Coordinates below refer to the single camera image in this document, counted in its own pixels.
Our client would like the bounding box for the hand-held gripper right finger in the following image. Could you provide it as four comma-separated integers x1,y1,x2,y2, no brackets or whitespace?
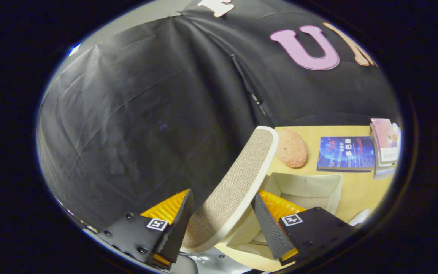
254,190,356,267

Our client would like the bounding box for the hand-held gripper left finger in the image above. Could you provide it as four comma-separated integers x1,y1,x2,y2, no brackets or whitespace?
97,188,195,271

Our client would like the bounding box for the beige fabric storage box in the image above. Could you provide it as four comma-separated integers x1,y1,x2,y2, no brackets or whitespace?
181,126,343,272

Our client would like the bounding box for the white canvas shoe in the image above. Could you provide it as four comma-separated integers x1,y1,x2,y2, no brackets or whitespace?
348,208,372,227

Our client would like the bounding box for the orange round plush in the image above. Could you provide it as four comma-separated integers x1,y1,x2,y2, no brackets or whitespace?
276,128,308,169

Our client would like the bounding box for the pale blue cover book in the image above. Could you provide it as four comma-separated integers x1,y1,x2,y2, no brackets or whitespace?
373,164,396,180

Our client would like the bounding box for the white cover book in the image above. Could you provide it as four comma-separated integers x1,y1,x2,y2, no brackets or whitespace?
372,152,397,174

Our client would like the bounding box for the pink cover book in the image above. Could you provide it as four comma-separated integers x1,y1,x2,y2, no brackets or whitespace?
370,118,399,165

